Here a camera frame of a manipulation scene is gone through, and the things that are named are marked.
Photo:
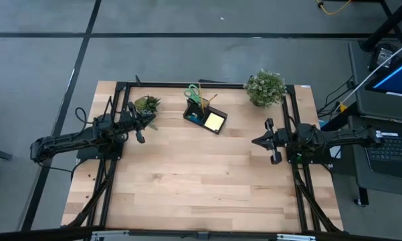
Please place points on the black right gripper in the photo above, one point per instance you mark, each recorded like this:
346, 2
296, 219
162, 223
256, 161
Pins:
279, 140

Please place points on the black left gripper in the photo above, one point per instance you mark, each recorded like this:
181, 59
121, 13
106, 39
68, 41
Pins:
133, 122

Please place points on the blue eraser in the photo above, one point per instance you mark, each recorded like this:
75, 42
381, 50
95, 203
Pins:
195, 118

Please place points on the yellow sticky note pad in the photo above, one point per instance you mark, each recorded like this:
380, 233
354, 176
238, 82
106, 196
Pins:
214, 122

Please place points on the yellow pencil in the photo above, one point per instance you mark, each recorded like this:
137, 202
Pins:
201, 98
212, 98

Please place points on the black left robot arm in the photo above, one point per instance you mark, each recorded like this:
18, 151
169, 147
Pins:
70, 140

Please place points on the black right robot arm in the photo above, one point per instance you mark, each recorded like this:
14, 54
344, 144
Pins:
341, 137

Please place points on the black mesh desk organizer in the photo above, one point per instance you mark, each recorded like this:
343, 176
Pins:
200, 120

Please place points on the succulent plant in dark pot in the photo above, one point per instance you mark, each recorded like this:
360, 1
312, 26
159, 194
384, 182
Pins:
147, 104

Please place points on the bushy plant in black pot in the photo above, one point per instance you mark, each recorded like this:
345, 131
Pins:
265, 87

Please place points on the dark grey desk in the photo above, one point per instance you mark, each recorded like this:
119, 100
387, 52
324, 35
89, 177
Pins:
358, 174

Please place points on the black laptop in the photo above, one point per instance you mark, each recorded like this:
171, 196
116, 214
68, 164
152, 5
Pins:
388, 150

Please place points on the black power adapter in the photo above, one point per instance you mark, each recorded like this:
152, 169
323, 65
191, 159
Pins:
383, 55

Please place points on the blue-lit monitor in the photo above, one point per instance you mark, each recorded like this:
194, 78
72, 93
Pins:
398, 77

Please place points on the black floor stand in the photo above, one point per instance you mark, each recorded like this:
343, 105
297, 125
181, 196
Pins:
384, 30

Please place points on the black aluminium table frame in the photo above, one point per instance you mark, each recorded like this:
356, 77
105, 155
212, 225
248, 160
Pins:
220, 85

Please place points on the silver aluminium bracket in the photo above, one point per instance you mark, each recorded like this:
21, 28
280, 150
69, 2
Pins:
296, 237

